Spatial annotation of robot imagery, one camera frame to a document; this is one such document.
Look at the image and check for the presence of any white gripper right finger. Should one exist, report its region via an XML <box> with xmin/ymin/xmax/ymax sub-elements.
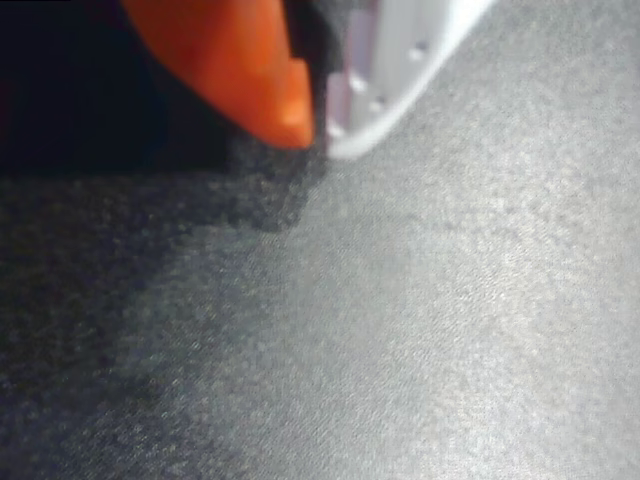
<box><xmin>323</xmin><ymin>0</ymin><xmax>495</xmax><ymax>160</ymax></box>

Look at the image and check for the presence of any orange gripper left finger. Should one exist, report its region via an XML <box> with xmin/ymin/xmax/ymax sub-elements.
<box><xmin>119</xmin><ymin>0</ymin><xmax>317</xmax><ymax>150</ymax></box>

